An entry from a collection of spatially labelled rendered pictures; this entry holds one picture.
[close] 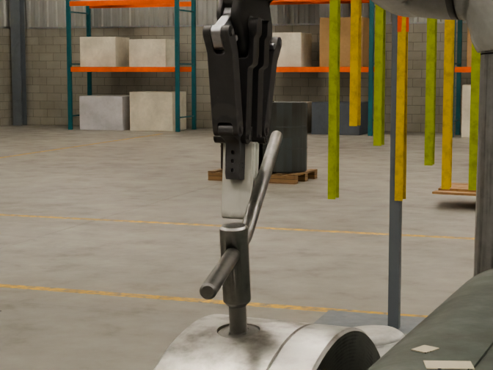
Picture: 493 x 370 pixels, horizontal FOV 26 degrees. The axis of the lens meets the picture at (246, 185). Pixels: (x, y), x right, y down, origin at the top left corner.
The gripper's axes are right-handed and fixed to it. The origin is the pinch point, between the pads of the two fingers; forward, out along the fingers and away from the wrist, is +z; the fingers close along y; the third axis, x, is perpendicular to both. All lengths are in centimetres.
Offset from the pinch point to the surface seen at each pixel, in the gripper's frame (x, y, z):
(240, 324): 5.8, 12.6, 10.6
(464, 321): 22.8, 10.3, 9.1
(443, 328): 21.9, 12.7, 9.3
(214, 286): 8.0, 22.5, 6.2
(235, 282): 5.8, 13.7, 7.1
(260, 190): 3.2, 2.7, 0.7
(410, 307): -119, -539, 102
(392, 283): -114, -478, 79
